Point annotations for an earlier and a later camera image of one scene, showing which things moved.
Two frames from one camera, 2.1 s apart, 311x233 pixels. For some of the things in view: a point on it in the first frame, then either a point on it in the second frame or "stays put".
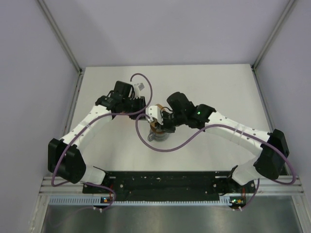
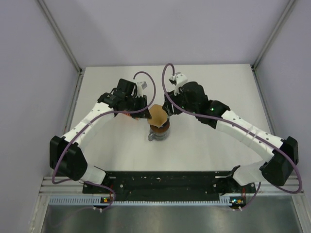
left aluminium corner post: (63, 43) stays put
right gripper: (165, 127) → (167, 106)
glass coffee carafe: (157, 137) stays put
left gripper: (140, 100) stays put
